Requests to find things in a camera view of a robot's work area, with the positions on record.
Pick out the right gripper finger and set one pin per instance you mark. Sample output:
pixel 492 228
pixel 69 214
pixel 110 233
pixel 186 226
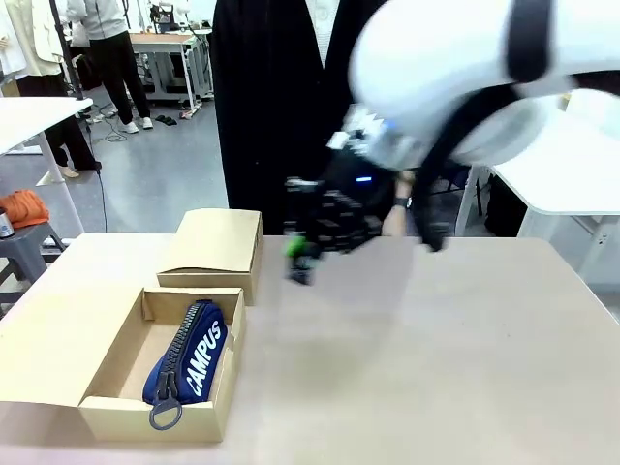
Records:
pixel 302 264
pixel 302 184

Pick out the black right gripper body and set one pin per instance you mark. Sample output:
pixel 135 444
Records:
pixel 351 203

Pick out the small cardboard box with lid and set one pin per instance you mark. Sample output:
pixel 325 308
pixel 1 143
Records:
pixel 213 247

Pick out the blue CAMPUS pencil case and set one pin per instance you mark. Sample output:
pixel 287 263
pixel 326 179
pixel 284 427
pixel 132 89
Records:
pixel 203 349

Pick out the person's left forearm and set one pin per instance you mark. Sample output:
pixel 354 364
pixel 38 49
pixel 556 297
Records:
pixel 406 186

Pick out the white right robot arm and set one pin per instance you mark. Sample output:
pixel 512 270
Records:
pixel 436 58

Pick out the large cardboard box with lid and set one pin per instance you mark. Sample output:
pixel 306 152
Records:
pixel 58 349

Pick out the person's left hand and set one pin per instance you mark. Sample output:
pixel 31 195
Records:
pixel 394 224

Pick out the black wrist watch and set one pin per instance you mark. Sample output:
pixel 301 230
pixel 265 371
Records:
pixel 402 201

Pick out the person in black cardigan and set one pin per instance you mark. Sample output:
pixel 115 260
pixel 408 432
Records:
pixel 261 121

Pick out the black slippers pair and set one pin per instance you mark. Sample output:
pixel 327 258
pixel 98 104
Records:
pixel 165 119

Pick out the black bag under table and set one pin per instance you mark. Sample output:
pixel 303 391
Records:
pixel 504 208

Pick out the wood-topped background desk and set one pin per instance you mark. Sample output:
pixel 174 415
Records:
pixel 169 58

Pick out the long white table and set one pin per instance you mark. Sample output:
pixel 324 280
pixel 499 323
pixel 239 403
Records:
pixel 557 184

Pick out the person in grey hoodie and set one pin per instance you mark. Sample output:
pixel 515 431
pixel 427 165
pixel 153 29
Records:
pixel 114 53

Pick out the black tripod pole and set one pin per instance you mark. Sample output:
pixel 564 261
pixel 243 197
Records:
pixel 65 48

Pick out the orange cloth bundle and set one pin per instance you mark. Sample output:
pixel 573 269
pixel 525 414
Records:
pixel 26 207

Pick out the grey stool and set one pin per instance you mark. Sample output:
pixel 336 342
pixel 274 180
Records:
pixel 24 249

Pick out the white table with white legs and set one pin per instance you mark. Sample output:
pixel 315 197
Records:
pixel 29 121

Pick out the silver cup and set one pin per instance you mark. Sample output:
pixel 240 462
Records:
pixel 5 224

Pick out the person in cream jacket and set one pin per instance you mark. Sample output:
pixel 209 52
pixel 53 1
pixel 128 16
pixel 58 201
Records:
pixel 34 43

